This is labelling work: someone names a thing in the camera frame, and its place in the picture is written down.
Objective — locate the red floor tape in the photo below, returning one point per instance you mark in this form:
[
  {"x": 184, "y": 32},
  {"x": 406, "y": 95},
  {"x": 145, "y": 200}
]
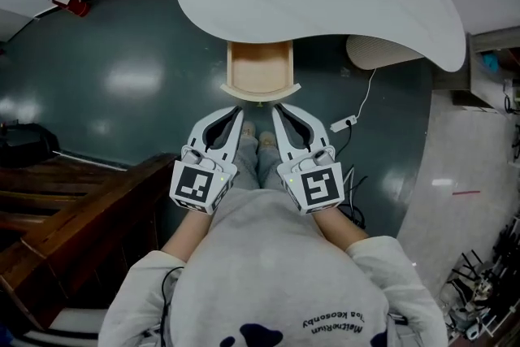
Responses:
[{"x": 466, "y": 192}]

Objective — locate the person's right forearm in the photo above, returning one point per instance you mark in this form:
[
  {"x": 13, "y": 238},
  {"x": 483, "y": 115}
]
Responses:
[{"x": 339, "y": 229}]

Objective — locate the person's shoe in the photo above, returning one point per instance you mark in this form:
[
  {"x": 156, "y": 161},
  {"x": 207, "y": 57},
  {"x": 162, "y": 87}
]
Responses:
[
  {"x": 248, "y": 129},
  {"x": 267, "y": 139}
]

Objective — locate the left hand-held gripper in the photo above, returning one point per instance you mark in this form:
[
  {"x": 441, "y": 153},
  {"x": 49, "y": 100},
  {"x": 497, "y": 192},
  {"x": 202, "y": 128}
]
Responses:
[{"x": 191, "y": 183}]

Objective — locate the person's right shoe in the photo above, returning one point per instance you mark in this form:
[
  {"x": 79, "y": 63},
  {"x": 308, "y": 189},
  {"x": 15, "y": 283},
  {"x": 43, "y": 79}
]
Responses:
[{"x": 267, "y": 139}]

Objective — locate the teal object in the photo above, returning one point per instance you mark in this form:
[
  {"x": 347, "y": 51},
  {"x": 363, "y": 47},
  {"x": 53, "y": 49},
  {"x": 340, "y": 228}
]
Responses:
[{"x": 490, "y": 62}]

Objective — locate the person's left forearm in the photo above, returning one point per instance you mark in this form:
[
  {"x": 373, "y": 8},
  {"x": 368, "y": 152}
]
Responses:
[{"x": 187, "y": 235}]

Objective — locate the dark wooden bench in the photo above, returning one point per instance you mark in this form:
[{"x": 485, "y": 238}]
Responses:
[{"x": 81, "y": 223}]

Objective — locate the white power strip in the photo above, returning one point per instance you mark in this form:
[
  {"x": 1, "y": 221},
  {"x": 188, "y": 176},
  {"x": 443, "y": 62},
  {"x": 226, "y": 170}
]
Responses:
[{"x": 343, "y": 123}]

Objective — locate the person's left shoe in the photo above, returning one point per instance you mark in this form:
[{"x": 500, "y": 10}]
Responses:
[{"x": 248, "y": 129}]

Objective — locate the wooden drawer with white front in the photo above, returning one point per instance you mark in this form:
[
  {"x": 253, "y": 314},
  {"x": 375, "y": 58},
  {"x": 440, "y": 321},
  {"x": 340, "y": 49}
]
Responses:
[{"x": 260, "y": 69}]

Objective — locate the black bag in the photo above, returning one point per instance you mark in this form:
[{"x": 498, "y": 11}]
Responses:
[{"x": 28, "y": 146}]

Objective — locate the red fire extinguisher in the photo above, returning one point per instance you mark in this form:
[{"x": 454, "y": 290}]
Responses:
[{"x": 73, "y": 4}]

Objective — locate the grey shelf cabinet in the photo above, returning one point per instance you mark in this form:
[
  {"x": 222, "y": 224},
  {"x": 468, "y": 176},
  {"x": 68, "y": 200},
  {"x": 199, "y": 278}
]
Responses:
[{"x": 479, "y": 93}]

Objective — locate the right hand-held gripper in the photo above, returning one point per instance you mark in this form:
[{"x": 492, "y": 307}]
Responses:
[{"x": 321, "y": 187}]

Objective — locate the black and white equipment cluster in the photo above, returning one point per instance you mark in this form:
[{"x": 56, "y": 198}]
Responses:
[{"x": 479, "y": 288}]

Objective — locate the person's arm in white sleeve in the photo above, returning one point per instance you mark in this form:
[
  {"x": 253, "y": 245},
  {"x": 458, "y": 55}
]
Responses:
[{"x": 276, "y": 268}]

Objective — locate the light grey speckled trousers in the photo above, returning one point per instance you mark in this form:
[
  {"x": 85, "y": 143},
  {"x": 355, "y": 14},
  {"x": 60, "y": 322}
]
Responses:
[{"x": 248, "y": 170}]

